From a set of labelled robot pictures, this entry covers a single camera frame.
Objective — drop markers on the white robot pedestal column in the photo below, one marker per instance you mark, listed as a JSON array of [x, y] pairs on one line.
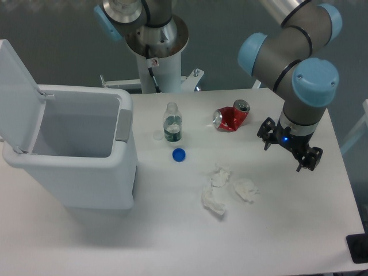
[[160, 48]]

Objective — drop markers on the black device at table corner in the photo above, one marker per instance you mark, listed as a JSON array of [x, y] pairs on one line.
[[357, 245]]

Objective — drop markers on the crumpled white tissue upper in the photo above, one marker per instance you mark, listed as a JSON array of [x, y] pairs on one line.
[[220, 176]]

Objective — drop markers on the crumpled white tissue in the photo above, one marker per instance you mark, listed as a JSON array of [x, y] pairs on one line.
[[246, 189], [211, 202], [220, 176]]

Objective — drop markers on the white plastic trash can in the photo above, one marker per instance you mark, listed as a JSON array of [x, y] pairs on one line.
[[85, 153]]

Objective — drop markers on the clear green-label plastic bottle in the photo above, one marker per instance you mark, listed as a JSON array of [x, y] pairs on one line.
[[172, 123]]

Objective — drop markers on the white trash can lid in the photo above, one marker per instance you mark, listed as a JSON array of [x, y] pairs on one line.
[[22, 102]]

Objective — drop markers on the crumpled white tissue right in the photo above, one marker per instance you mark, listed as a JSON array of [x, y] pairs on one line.
[[246, 189]]

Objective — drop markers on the crumpled white tissue lower left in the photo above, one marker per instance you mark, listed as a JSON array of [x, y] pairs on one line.
[[211, 202]]

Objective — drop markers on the crushed red soda can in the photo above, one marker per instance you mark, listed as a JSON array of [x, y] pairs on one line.
[[230, 118]]

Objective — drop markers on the white frame at right edge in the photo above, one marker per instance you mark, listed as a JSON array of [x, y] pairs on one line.
[[356, 132]]

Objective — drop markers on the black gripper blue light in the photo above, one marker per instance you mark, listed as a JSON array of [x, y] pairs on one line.
[[307, 157]]

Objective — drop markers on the white table support frame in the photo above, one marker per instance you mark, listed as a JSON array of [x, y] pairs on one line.
[[152, 81]]

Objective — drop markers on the blue bottle cap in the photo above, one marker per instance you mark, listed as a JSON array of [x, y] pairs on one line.
[[179, 154]]

